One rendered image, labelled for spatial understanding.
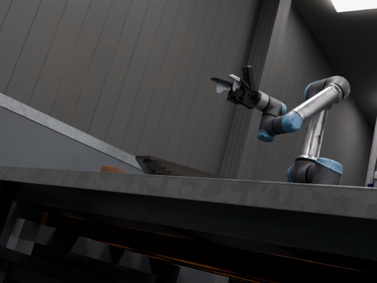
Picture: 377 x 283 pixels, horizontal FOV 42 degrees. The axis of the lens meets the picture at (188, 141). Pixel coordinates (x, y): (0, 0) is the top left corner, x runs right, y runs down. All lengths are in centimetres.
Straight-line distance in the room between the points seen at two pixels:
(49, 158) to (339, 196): 145
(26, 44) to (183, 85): 204
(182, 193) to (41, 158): 123
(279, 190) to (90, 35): 403
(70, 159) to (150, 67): 325
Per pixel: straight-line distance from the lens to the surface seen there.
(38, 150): 182
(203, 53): 583
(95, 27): 455
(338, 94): 226
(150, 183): 69
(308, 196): 52
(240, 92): 209
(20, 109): 180
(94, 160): 194
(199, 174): 75
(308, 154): 229
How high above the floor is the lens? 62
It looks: 15 degrees up
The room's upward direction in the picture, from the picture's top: 15 degrees clockwise
